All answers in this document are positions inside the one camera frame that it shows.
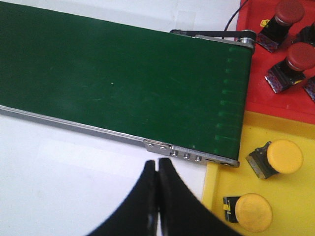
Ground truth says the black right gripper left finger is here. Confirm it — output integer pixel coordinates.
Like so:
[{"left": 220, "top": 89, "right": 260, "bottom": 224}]
[{"left": 89, "top": 160, "right": 158, "bottom": 236}]

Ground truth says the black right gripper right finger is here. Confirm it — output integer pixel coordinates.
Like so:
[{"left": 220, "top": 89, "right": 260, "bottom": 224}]
[{"left": 158, "top": 158, "right": 239, "bottom": 236}]

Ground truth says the yellow mushroom push button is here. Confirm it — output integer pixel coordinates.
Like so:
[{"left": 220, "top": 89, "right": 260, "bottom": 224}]
[
  {"left": 246, "top": 139, "right": 304, "bottom": 179},
  {"left": 223, "top": 193, "right": 273, "bottom": 233}
]

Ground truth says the red mushroom push button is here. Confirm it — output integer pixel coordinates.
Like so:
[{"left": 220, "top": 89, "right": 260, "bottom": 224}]
[
  {"left": 256, "top": 0, "right": 305, "bottom": 53},
  {"left": 265, "top": 42, "right": 315, "bottom": 93}
]

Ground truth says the green conveyor belt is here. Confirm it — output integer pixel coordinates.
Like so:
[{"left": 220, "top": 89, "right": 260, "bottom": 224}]
[{"left": 0, "top": 2, "right": 252, "bottom": 166}]

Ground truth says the red plastic tray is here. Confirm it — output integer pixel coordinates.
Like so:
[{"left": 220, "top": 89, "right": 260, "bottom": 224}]
[{"left": 237, "top": 0, "right": 315, "bottom": 124}]

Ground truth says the push button base at edge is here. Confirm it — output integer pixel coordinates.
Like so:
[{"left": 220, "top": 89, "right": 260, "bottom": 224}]
[{"left": 303, "top": 76, "right": 315, "bottom": 102}]

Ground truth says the red and black wire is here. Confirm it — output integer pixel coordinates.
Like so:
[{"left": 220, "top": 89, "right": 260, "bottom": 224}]
[{"left": 222, "top": 0, "right": 250, "bottom": 32}]

